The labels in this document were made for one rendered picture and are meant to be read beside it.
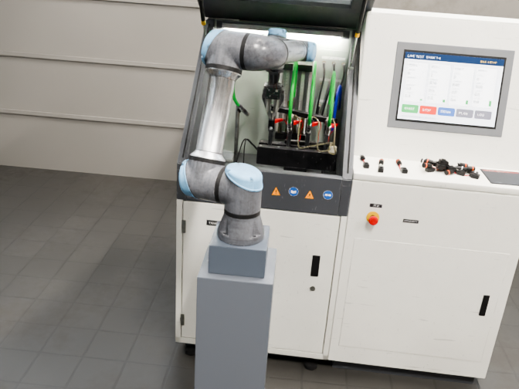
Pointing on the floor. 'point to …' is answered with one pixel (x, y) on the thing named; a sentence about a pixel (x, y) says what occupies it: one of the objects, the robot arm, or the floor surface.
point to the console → (425, 222)
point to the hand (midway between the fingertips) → (271, 115)
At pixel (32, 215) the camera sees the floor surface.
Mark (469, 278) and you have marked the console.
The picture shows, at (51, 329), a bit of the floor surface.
